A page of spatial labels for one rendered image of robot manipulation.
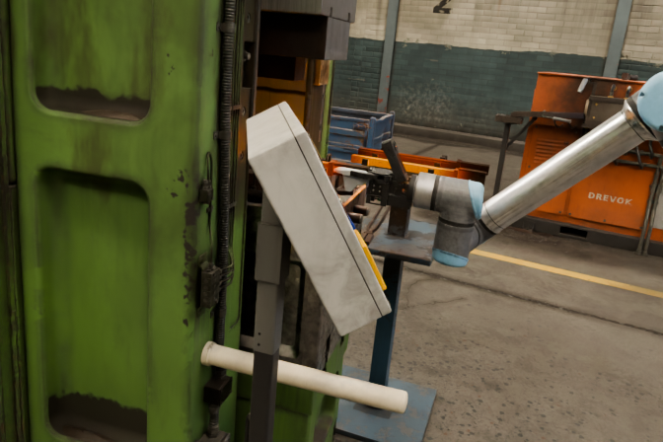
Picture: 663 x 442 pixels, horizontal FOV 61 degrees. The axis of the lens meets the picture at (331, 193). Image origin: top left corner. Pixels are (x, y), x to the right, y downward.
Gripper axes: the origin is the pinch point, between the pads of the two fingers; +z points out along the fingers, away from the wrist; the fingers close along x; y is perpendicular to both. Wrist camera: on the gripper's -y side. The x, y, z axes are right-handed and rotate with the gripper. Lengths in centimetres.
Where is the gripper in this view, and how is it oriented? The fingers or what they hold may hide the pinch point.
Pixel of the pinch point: (339, 167)
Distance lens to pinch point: 145.9
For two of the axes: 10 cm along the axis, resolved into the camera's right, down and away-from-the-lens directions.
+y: -1.2, 9.6, 2.6
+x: 2.7, -2.2, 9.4
